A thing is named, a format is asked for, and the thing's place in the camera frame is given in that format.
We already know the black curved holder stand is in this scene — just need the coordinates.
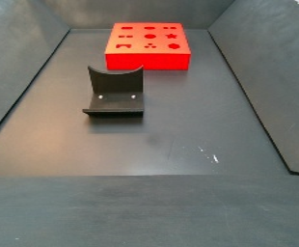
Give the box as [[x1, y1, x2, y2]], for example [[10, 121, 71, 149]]
[[83, 67, 145, 116]]

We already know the red shape sorter block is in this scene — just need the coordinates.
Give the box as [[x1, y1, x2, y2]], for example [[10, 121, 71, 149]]
[[105, 22, 191, 70]]

